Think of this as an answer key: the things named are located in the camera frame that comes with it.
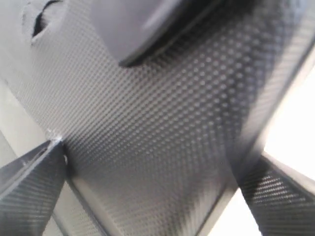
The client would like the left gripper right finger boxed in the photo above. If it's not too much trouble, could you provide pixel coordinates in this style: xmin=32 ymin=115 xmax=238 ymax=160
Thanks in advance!
xmin=237 ymin=153 xmax=315 ymax=236

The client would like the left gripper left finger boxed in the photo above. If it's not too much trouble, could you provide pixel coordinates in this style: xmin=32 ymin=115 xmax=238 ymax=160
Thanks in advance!
xmin=0 ymin=141 xmax=65 ymax=236

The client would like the black plastic carrying case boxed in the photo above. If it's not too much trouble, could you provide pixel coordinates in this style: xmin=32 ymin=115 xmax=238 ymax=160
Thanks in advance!
xmin=0 ymin=0 xmax=315 ymax=236

